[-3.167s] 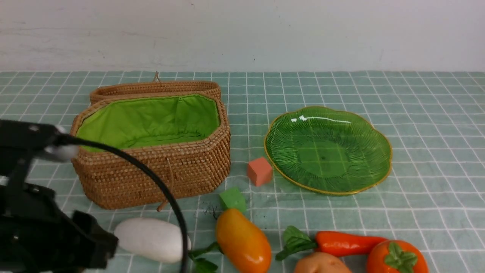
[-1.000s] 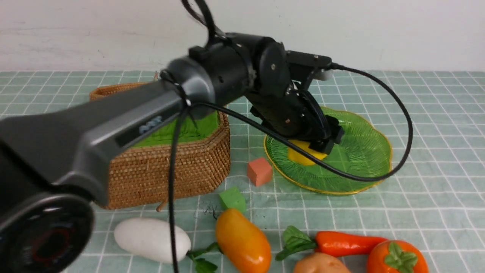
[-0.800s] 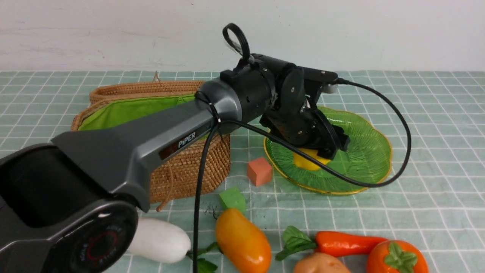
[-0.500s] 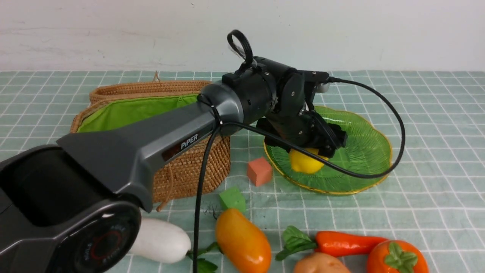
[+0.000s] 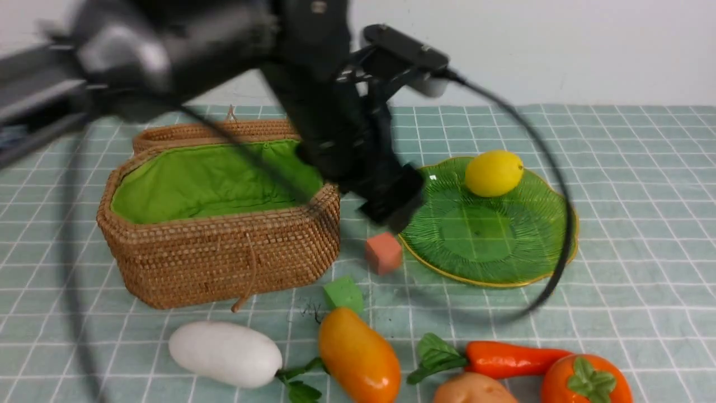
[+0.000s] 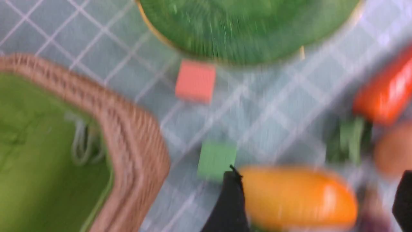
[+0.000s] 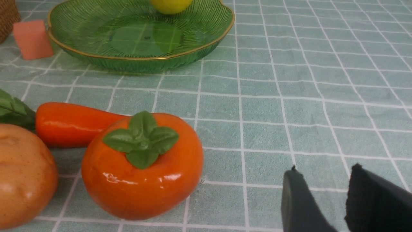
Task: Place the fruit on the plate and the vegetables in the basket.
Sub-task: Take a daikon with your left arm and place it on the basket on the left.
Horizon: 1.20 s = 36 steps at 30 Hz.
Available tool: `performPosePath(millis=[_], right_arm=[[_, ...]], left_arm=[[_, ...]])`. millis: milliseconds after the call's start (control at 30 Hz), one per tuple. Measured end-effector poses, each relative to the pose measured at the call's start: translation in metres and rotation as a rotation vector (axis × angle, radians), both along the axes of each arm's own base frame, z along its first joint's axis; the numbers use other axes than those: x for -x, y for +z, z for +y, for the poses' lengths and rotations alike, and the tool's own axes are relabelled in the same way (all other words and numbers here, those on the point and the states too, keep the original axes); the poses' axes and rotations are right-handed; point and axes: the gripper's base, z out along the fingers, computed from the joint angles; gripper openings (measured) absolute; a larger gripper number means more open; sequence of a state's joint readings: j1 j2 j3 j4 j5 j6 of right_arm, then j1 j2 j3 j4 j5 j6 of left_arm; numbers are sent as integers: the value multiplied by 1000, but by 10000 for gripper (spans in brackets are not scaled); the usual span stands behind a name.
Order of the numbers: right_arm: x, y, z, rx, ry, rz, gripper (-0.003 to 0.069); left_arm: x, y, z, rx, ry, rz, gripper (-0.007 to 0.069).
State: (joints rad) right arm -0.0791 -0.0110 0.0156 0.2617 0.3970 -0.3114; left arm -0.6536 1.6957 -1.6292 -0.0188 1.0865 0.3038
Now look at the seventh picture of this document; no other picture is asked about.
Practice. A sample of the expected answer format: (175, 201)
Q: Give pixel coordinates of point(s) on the woven wicker basket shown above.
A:
(9, 15)

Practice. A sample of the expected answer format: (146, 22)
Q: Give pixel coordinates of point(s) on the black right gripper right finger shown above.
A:
(375, 204)

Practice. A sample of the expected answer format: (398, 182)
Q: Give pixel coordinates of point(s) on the orange persimmon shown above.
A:
(143, 166)

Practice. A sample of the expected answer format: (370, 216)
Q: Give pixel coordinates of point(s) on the orange carrot with leaves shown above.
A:
(57, 124)

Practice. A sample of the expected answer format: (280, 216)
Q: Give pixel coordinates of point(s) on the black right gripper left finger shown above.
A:
(299, 210)

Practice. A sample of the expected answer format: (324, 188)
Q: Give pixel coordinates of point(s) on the pink foam cube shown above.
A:
(32, 39)

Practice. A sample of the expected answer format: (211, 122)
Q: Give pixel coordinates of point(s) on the brown potato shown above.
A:
(28, 176)

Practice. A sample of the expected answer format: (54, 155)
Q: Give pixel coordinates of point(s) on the yellow lemon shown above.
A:
(170, 7)

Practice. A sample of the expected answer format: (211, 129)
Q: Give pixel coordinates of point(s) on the green glass plate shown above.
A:
(131, 36)

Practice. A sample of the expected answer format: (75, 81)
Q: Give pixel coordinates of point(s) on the green checkered tablecloth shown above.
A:
(320, 84)

